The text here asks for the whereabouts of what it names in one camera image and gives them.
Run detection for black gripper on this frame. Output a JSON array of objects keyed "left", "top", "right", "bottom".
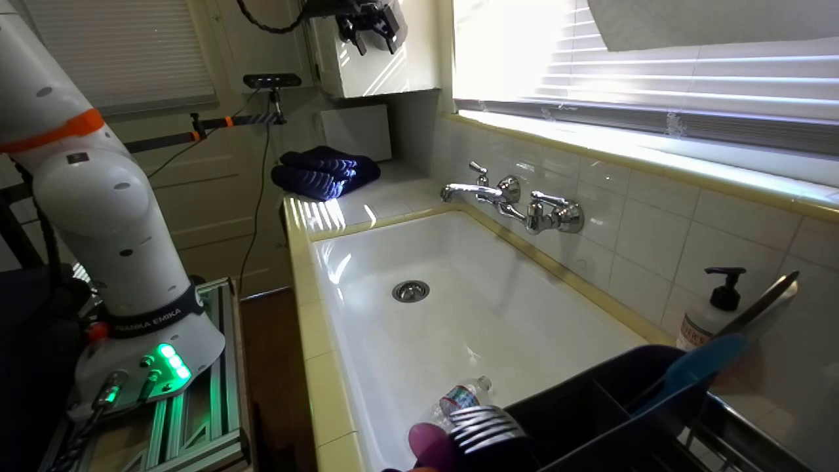
[{"left": 333, "top": 0, "right": 407, "bottom": 59}]

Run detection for dark blue folded towel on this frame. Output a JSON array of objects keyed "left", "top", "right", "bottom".
[{"left": 271, "top": 144, "right": 382, "bottom": 205}]

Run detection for white window blinds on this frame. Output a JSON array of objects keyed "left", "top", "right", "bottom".
[
  {"left": 17, "top": 0, "right": 221, "bottom": 120},
  {"left": 452, "top": 0, "right": 839, "bottom": 127}
]

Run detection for metal sink drain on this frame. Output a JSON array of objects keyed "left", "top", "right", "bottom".
[{"left": 390, "top": 279, "right": 432, "bottom": 306}]

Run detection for white ceramic sink basin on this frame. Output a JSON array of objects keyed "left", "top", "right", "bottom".
[{"left": 310, "top": 207, "right": 650, "bottom": 472}]

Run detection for purple cup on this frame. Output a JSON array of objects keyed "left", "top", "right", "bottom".
[{"left": 407, "top": 420, "right": 462, "bottom": 472}]

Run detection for soap dispenser with black pump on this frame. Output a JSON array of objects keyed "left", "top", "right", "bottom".
[{"left": 677, "top": 266, "right": 748, "bottom": 352}]

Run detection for black dish rack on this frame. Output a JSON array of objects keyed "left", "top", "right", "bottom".
[{"left": 506, "top": 342, "right": 816, "bottom": 472}]

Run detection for plastic spatula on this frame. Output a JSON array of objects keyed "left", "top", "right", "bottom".
[{"left": 631, "top": 271, "right": 803, "bottom": 415}]

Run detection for black stereo camera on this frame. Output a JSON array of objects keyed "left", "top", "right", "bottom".
[{"left": 241, "top": 70, "right": 304, "bottom": 91}]

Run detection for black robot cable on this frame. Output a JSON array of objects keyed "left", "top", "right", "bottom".
[{"left": 234, "top": 0, "right": 310, "bottom": 36}]

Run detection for black camera cable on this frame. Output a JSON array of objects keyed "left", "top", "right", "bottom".
[{"left": 234, "top": 120, "right": 279, "bottom": 292}]

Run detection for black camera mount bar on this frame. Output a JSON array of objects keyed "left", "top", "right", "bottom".
[{"left": 129, "top": 111, "right": 287, "bottom": 153}]

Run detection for chrome wall faucet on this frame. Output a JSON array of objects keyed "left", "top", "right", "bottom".
[{"left": 439, "top": 160, "right": 588, "bottom": 237}]

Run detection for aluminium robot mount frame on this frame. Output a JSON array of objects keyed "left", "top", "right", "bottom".
[{"left": 38, "top": 276, "right": 251, "bottom": 472}]

